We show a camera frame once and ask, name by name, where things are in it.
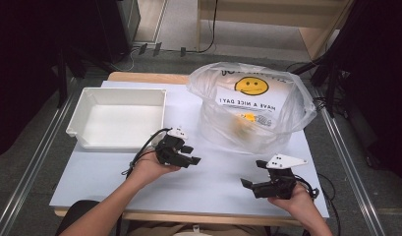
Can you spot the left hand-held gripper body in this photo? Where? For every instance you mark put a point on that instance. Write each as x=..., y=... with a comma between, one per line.
x=169, y=150

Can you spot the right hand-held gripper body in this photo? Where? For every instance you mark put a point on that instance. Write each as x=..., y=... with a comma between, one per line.
x=280, y=183

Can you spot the clear smiley plastic bag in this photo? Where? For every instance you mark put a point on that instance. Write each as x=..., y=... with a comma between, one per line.
x=280, y=108

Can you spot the person's left hand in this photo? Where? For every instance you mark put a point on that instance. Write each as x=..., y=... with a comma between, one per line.
x=149, y=168

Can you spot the person's right hand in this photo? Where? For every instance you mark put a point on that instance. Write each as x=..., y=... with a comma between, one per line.
x=300, y=205

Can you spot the yellow object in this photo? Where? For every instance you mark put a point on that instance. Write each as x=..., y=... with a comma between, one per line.
x=246, y=118

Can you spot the white plastic bin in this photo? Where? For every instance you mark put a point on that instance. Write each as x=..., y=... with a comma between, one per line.
x=120, y=124

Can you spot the black metal stand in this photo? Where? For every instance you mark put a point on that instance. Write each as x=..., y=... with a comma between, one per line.
x=331, y=88

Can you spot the person's black sleeve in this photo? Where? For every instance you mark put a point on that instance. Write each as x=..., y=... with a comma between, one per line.
x=79, y=211

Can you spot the black cabinet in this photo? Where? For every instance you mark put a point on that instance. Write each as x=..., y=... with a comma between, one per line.
x=120, y=26

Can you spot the black curtain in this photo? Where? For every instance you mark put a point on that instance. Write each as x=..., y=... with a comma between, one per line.
x=21, y=65
x=378, y=82

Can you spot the metal floor rail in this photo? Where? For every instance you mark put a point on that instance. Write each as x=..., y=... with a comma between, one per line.
x=31, y=167
x=349, y=164

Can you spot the wooden shelf frame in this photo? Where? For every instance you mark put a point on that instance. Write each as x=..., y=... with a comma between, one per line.
x=254, y=13

